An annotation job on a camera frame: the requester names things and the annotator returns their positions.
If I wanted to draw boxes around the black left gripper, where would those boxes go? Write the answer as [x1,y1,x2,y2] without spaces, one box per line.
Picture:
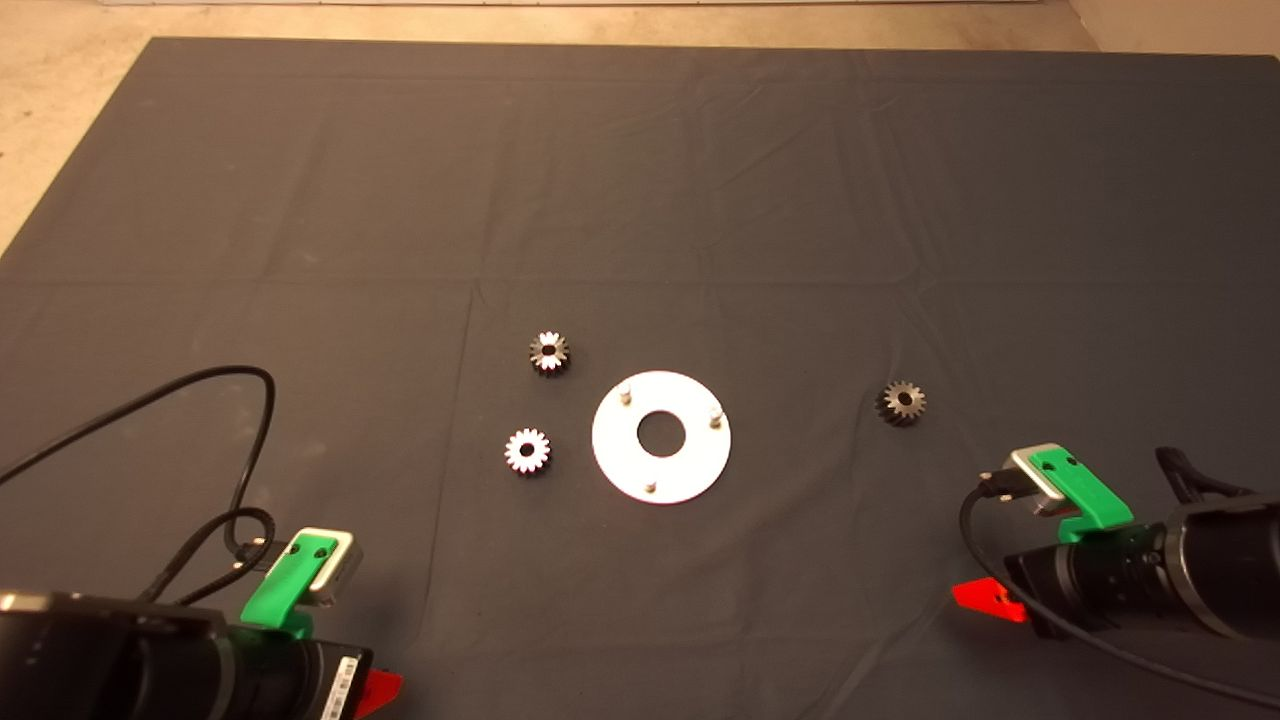
[232,626,404,720]

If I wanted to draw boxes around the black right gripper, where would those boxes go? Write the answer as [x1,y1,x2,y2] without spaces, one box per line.
[951,522,1173,641]

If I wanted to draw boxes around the small steel planetary gear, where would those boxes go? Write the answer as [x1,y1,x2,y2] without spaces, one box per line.
[876,380,927,428]
[528,331,571,377]
[504,428,552,477]

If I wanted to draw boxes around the round white metal carrier plate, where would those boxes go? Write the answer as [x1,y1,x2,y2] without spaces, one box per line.
[591,371,732,504]

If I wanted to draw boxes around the dark grey table cloth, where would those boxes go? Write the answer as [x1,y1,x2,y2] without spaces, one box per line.
[0,37,1280,720]

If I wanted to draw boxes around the right gripper silver camera box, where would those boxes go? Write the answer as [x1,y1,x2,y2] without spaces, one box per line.
[1010,443,1069,517]

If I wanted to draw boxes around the gripper silver camera box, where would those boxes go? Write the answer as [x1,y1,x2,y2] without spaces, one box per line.
[1010,443,1069,517]
[297,528,363,607]

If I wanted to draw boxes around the left gripper silver camera box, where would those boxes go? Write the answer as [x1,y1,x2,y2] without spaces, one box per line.
[297,528,363,607]

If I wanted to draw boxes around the left gripper green camera mount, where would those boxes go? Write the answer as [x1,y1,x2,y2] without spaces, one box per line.
[240,535,339,641]

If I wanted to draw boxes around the gripper green camera mount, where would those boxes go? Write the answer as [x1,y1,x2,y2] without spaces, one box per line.
[240,535,339,641]
[1030,448,1135,544]

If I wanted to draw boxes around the right gripper green camera mount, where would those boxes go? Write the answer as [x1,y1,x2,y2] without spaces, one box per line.
[1030,448,1135,544]

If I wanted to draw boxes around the braided black cable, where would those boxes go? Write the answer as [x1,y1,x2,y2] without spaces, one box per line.
[140,507,277,607]
[1155,447,1253,503]

